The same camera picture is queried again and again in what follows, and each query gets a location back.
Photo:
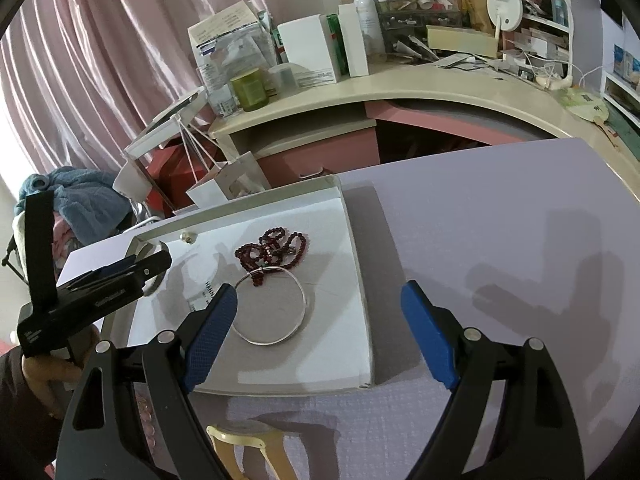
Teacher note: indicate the black chair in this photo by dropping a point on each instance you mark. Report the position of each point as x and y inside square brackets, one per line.
[10, 260]

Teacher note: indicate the white pump bottle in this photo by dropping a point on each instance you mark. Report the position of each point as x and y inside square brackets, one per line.
[369, 25]

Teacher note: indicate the pink blanket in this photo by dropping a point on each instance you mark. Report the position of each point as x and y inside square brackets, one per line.
[62, 240]

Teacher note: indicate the clear acrylic drawer organiser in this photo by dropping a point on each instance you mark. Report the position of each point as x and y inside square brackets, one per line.
[415, 20]

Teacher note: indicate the white shallow cardboard tray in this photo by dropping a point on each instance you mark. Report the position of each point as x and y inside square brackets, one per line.
[330, 320]

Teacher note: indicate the small clear bottle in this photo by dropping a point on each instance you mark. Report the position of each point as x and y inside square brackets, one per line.
[222, 102]

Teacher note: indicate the tall white box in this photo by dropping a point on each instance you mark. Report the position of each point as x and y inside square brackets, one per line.
[354, 40]

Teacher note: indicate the red box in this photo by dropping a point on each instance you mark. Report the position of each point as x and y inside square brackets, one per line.
[175, 175]

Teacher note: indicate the green paper fan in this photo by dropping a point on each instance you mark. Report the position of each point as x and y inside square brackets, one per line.
[582, 105]

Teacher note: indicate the large white box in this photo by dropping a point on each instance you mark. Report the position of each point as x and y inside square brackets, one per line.
[307, 50]

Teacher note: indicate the person's left hand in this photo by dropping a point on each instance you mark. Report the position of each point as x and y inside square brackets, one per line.
[45, 375]

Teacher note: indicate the white paper bag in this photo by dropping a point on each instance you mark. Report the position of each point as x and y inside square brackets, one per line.
[220, 185]

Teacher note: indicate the white shelf unit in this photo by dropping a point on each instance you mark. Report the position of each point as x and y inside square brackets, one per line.
[542, 20]

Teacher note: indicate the white printed carton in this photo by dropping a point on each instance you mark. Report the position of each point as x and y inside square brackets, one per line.
[225, 35]

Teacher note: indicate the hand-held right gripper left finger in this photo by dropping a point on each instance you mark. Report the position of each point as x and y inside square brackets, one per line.
[210, 345]

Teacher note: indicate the person's left forearm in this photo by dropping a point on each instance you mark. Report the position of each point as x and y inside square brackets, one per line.
[22, 420]

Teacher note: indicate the beige curved desk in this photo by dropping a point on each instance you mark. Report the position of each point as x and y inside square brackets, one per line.
[400, 87]

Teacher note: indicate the beige flat box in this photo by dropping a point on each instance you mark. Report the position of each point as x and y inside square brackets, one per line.
[462, 41]

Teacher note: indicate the white flat box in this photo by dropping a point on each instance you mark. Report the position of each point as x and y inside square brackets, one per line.
[165, 125]

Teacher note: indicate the green box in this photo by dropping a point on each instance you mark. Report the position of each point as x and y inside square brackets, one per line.
[336, 45]

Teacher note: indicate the white desk lamp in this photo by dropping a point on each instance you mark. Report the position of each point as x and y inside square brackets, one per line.
[569, 35]

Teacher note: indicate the green glass jar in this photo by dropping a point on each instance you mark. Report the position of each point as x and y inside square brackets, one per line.
[247, 91]

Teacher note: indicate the pink curtain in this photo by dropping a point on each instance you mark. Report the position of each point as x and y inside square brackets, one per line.
[125, 35]

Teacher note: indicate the round white mirror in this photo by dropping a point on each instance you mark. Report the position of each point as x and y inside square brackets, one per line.
[505, 5]

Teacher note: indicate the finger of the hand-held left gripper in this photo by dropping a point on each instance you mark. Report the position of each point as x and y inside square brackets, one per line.
[107, 270]
[150, 265]

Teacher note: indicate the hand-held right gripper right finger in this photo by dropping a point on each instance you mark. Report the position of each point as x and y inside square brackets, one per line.
[430, 335]

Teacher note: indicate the white shopping bag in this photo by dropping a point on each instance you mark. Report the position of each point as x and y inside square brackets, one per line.
[131, 180]

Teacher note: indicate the pile of clothes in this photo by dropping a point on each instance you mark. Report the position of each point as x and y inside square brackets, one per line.
[85, 195]

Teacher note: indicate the beige wristwatch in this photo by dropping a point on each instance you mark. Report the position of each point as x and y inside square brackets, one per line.
[235, 437]

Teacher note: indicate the clear plastic cup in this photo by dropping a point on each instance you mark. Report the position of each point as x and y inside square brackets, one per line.
[283, 77]

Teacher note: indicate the thin silver bangle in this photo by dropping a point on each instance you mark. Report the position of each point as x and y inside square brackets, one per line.
[305, 305]

